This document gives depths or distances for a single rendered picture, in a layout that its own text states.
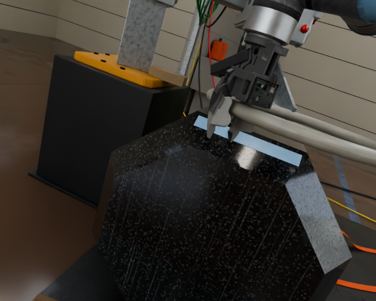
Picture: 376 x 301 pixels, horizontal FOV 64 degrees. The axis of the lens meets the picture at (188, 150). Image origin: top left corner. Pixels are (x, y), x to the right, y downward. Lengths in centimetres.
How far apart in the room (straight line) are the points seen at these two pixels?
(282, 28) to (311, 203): 51
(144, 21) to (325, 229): 134
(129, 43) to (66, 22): 685
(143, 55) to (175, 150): 98
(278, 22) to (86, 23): 769
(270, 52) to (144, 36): 126
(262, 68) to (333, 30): 575
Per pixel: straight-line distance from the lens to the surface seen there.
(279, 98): 115
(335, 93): 626
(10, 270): 145
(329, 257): 99
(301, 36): 134
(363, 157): 60
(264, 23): 58
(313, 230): 93
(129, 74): 161
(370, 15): 57
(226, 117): 58
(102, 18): 790
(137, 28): 177
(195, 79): 428
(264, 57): 58
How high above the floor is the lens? 103
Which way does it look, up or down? 20 degrees down
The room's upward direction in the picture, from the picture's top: 19 degrees clockwise
